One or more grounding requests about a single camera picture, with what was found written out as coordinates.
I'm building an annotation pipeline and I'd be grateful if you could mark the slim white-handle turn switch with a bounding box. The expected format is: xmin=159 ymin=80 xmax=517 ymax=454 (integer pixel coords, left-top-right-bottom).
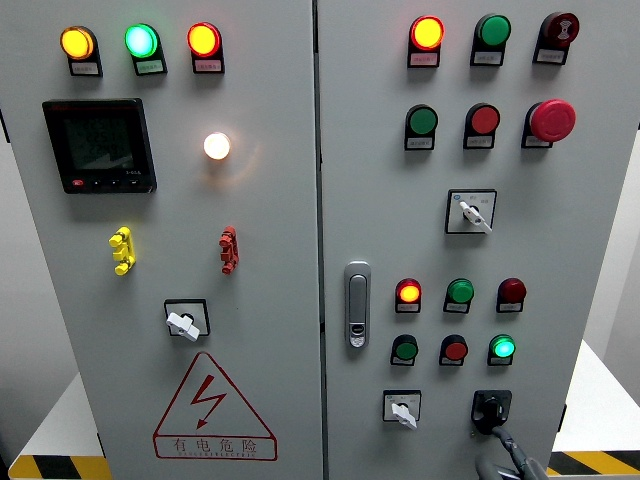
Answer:
xmin=444 ymin=188 xmax=498 ymax=236

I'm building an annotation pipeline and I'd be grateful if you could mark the yellow round lamp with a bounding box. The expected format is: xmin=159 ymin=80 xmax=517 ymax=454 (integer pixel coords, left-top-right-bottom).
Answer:
xmin=59 ymin=25 xmax=97 ymax=61

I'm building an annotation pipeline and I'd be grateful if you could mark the black display meter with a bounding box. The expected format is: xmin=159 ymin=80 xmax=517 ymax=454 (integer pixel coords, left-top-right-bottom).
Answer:
xmin=41 ymin=97 xmax=158 ymax=195

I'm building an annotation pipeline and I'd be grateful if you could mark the white-handle switch, plain plate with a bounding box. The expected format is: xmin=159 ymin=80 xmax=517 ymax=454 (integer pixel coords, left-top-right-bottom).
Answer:
xmin=163 ymin=298 xmax=211 ymax=344

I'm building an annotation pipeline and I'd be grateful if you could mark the small red round lamp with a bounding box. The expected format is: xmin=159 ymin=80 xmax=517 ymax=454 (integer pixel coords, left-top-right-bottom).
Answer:
xmin=395 ymin=277 xmax=423 ymax=304
xmin=497 ymin=277 xmax=528 ymax=305

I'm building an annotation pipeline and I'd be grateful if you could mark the red warning triangle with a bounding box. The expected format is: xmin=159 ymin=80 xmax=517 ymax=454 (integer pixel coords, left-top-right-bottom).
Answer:
xmin=152 ymin=351 xmax=279 ymax=462

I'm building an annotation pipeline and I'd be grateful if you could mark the black knob turn switch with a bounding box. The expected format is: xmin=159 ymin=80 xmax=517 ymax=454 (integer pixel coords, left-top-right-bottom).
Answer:
xmin=470 ymin=389 xmax=513 ymax=437

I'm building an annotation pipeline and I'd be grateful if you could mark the small green round lamp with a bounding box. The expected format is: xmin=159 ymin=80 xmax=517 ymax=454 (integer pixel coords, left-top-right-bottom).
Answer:
xmin=445 ymin=277 xmax=475 ymax=305
xmin=488 ymin=333 xmax=517 ymax=360

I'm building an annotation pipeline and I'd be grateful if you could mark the white round lamp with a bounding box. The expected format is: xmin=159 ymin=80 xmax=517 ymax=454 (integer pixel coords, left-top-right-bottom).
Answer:
xmin=202 ymin=131 xmax=232 ymax=161

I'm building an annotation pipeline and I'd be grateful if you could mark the dark red buzzer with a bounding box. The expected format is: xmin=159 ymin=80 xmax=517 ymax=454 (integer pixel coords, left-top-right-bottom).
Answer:
xmin=539 ymin=11 xmax=581 ymax=49

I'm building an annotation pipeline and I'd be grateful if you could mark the large red round button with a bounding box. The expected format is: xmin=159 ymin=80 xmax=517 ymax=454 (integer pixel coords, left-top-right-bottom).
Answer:
xmin=465 ymin=102 xmax=502 ymax=136

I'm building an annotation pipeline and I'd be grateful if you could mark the small red push button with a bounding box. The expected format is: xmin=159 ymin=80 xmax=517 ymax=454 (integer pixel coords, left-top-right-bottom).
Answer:
xmin=440 ymin=334 xmax=470 ymax=362

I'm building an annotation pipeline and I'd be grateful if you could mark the white-handle switch, printed plate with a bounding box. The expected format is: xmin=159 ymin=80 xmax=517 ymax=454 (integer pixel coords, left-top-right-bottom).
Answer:
xmin=382 ymin=389 xmax=423 ymax=431

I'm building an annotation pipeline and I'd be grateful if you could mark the black yellow striped tape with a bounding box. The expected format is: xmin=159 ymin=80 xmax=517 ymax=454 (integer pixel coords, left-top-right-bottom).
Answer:
xmin=7 ymin=453 xmax=112 ymax=480
xmin=545 ymin=450 xmax=640 ymax=480

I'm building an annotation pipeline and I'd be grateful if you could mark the large red stop button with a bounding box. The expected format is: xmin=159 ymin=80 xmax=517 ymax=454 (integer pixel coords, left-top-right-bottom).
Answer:
xmin=524 ymin=98 xmax=578 ymax=144

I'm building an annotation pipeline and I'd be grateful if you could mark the large green round button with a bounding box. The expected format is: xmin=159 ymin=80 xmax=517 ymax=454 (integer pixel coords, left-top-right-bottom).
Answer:
xmin=474 ymin=13 xmax=513 ymax=49
xmin=405 ymin=103 xmax=440 ymax=137

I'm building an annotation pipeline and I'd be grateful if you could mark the grey cabinet door with lock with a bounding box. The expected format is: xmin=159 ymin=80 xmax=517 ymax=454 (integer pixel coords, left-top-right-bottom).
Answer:
xmin=315 ymin=0 xmax=640 ymax=480

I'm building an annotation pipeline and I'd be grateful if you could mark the small green push button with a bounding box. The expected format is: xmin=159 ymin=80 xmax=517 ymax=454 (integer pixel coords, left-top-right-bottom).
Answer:
xmin=391 ymin=334 xmax=419 ymax=361

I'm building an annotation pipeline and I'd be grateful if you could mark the small yellow handle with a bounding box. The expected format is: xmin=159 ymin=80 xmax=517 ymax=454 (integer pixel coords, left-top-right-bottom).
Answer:
xmin=108 ymin=226 xmax=137 ymax=277

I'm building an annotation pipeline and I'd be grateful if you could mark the silver door lock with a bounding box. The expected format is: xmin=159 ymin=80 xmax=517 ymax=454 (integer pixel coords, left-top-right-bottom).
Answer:
xmin=343 ymin=260 xmax=372 ymax=350

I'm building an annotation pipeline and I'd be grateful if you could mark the green glowing round lamp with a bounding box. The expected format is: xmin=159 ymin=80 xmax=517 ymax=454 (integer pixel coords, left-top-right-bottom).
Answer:
xmin=123 ymin=22 xmax=161 ymax=59

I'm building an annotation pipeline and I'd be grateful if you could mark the red-rimmed round lamp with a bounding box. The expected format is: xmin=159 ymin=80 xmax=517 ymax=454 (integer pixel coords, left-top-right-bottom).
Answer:
xmin=409 ymin=15 xmax=446 ymax=52
xmin=186 ymin=21 xmax=223 ymax=58

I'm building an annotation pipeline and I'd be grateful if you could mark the small red handle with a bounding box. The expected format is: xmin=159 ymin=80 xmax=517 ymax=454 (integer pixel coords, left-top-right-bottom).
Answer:
xmin=218 ymin=225 xmax=239 ymax=276

